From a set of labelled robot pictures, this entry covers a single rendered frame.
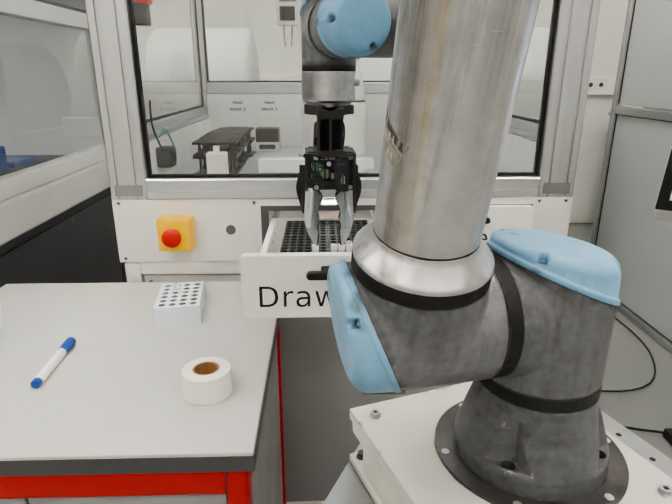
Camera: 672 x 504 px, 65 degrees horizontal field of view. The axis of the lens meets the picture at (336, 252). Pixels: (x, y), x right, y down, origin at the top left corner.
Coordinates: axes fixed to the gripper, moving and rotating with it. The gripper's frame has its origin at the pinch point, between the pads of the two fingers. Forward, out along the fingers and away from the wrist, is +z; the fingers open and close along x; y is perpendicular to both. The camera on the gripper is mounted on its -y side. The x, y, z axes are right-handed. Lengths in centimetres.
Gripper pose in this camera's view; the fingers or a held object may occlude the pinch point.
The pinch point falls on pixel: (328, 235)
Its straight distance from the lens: 83.6
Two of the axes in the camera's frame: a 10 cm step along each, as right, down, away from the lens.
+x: 10.0, -0.2, 0.5
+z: 0.0, 9.5, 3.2
